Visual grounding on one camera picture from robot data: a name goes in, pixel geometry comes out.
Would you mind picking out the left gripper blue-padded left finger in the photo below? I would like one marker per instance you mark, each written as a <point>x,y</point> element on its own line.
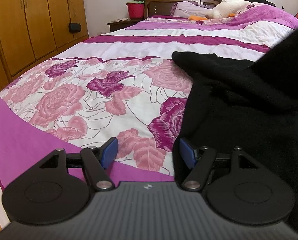
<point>94,161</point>

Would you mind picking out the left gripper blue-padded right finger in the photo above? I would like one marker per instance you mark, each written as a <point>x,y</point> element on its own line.
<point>205,165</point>

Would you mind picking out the black garment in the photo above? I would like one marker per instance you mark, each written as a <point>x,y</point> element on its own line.
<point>253,105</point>

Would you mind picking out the purple white floral bedspread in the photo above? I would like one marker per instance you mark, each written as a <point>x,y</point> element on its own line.
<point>123,84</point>

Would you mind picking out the small black hanging bag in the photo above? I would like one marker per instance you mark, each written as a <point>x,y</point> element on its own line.
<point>74,27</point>

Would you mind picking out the dark wooden nightstand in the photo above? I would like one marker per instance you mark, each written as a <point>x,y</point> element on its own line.
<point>117,25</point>

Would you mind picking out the orange plush piece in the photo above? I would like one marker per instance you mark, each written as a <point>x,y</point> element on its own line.
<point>197,18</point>

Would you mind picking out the lilac pillow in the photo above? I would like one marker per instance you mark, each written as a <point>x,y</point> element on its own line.
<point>185,9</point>

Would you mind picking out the wooden wardrobe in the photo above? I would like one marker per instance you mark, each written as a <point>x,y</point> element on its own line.
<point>32,31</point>

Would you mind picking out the white plush toy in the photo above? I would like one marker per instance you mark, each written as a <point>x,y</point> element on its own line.
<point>226,8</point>

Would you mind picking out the red bucket with green rim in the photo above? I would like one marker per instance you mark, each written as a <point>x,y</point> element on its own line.
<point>136,10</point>

